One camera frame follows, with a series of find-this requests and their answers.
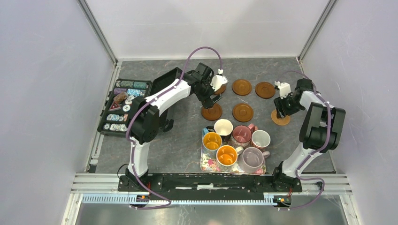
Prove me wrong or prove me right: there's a floral mug orange inside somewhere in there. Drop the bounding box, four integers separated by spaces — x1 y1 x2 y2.
216 145 244 172

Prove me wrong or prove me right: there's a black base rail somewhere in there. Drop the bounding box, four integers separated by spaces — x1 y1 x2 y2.
118 172 302 201

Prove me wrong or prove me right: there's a lilac mug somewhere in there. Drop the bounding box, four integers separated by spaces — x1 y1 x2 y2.
237 147 270 173

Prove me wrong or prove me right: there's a blue mug yellow inside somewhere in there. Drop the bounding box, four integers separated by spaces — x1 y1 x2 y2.
202 128 222 158

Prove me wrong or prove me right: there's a white floral mug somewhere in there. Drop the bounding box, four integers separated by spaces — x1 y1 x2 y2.
250 130 271 150

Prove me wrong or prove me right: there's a cork coaster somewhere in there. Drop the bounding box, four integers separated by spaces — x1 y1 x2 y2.
271 109 291 126

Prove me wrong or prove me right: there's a pink ghost mug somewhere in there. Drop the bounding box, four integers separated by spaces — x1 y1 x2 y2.
229 124 258 148

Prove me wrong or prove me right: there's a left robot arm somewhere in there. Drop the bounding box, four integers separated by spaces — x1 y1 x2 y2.
126 63 228 191

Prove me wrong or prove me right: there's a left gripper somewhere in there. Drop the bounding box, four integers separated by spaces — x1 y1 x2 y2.
195 76 222 110

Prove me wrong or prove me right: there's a wooden coaster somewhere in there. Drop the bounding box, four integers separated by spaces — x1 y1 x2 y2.
214 84 227 95
201 104 222 121
232 103 254 122
232 79 252 96
255 82 276 99

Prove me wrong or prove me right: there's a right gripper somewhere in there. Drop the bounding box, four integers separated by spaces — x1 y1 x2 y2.
273 93 302 119

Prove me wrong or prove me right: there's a black poker chip case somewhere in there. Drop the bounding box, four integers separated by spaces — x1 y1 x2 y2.
97 67 184 139

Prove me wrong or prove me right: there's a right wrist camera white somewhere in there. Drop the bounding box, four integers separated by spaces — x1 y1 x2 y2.
275 81 292 99

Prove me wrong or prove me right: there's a floral serving tray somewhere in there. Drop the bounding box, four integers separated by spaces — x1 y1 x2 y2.
200 147 266 175

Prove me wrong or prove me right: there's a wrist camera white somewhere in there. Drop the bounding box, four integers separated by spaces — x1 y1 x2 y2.
210 69 229 93
275 81 292 99

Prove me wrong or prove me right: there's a black mug cream inside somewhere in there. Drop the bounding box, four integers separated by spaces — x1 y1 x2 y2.
207 119 233 143

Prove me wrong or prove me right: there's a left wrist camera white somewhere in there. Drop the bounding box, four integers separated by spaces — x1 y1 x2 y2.
210 69 229 93

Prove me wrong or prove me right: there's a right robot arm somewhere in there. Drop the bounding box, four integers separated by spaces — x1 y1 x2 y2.
271 78 346 191

